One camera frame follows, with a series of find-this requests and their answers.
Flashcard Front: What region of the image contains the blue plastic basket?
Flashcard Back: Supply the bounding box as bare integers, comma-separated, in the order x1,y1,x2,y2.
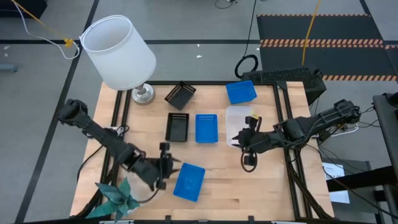
225,80,258,105
172,162,206,203
195,113,219,144

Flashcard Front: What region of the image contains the black plastic basket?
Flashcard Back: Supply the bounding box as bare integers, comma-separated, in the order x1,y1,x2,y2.
165,112,190,143
164,81,197,111

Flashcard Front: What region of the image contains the white floor cable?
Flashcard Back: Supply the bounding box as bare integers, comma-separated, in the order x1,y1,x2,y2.
12,0,81,60

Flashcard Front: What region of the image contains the yellow cable with connector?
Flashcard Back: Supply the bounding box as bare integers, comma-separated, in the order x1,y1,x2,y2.
11,0,75,49

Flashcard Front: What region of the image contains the black computer case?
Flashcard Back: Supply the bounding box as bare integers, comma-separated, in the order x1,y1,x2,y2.
241,67,328,105

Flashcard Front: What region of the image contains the black aluminium table frame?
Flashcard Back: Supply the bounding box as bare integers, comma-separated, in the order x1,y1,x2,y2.
70,80,335,224

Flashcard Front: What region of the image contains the black looped cable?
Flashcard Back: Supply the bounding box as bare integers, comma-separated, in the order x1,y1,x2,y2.
234,0,260,80

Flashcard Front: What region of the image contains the yellow hanging cable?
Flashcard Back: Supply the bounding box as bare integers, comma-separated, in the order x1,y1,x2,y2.
301,0,323,67

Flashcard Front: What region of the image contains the black box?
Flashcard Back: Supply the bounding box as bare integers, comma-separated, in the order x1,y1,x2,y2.
0,0,48,19

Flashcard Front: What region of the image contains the black metal beam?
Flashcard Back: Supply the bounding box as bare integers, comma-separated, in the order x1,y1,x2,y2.
325,166,398,193

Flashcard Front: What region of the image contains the black hazard-striped floor mat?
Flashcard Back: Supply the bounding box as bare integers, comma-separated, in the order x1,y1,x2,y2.
256,14,398,82

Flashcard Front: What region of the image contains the white paper sheet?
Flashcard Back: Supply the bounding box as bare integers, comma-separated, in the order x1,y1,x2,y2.
322,161,351,205

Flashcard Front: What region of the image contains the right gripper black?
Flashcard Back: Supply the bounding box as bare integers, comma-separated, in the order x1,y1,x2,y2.
231,116,276,166

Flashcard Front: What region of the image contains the grey floor object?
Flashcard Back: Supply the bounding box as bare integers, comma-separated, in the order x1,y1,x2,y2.
0,63,19,73

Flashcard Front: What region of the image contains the white shade silver table lamp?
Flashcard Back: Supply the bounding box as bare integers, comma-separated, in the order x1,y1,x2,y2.
79,14,158,106

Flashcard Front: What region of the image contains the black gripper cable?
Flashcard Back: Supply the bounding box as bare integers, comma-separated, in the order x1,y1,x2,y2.
239,148,259,174
136,185,161,204

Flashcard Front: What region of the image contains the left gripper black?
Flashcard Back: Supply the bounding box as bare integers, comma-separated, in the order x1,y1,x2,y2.
132,142,182,191

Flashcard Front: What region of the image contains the teal artificial plant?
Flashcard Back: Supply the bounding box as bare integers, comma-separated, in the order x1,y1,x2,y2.
86,177,141,223

